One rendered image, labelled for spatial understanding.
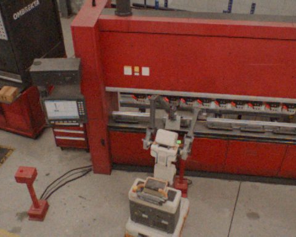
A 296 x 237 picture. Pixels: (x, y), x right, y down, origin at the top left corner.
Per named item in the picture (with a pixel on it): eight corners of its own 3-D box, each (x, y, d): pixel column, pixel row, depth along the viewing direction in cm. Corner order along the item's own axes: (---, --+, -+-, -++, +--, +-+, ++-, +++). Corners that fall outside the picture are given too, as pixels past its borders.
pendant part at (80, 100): (48, 124, 405) (42, 99, 382) (50, 117, 414) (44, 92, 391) (87, 123, 405) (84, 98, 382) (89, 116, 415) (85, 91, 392)
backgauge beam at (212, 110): (119, 107, 486) (119, 100, 479) (121, 100, 497) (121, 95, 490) (292, 119, 463) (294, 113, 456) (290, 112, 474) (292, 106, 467)
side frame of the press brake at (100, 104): (93, 173, 509) (69, 25, 362) (105, 134, 574) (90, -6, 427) (110, 175, 506) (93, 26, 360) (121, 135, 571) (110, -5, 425)
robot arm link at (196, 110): (193, 103, 387) (202, 105, 385) (193, 106, 400) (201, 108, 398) (182, 142, 378) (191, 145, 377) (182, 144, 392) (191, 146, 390)
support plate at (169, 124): (164, 129, 433) (164, 128, 433) (166, 115, 453) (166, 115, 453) (179, 130, 432) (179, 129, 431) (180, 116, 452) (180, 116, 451)
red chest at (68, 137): (57, 152, 542) (45, 101, 478) (67, 131, 580) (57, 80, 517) (89, 155, 537) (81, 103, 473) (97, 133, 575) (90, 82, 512)
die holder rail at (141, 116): (112, 119, 467) (111, 113, 461) (113, 116, 471) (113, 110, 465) (150, 121, 462) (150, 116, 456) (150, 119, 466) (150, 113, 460)
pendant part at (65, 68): (44, 131, 415) (28, 70, 361) (48, 118, 434) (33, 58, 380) (87, 131, 416) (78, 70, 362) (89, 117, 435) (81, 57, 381)
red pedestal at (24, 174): (28, 220, 451) (11, 177, 398) (35, 203, 470) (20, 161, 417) (43, 221, 449) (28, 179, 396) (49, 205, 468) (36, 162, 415)
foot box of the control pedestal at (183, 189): (172, 196, 476) (172, 191, 469) (173, 182, 496) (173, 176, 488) (187, 197, 475) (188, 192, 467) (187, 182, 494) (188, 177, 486)
